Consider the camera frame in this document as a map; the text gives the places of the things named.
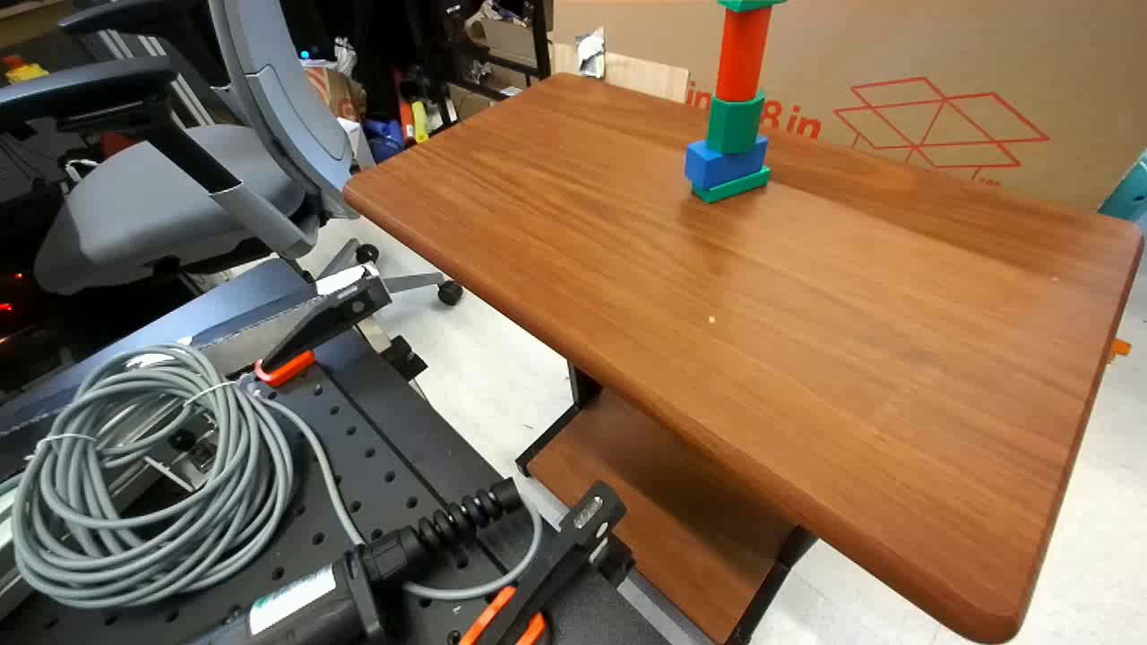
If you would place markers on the wooden table lower shelf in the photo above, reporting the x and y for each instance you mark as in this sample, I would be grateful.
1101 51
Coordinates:
669 538

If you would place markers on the large cardboard box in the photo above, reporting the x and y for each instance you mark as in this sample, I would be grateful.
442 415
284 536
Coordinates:
954 73

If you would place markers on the green cube block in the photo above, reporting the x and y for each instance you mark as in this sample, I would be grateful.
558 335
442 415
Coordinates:
731 122

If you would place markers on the green arch block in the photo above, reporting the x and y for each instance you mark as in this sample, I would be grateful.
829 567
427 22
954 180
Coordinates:
749 3

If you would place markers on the blue rectangular block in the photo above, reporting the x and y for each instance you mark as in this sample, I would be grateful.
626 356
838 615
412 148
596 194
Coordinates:
721 162

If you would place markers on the black power plug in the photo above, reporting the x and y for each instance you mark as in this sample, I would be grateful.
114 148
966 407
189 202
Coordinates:
358 573

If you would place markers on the gray office chair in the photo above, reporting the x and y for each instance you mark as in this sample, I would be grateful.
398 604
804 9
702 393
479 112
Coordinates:
156 202

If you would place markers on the green flat block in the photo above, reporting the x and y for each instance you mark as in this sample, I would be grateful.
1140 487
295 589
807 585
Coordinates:
735 187

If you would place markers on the black perforated board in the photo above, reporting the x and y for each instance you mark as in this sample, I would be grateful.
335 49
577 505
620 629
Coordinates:
369 461

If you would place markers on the teal object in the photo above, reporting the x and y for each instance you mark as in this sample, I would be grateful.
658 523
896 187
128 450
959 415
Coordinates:
1129 191

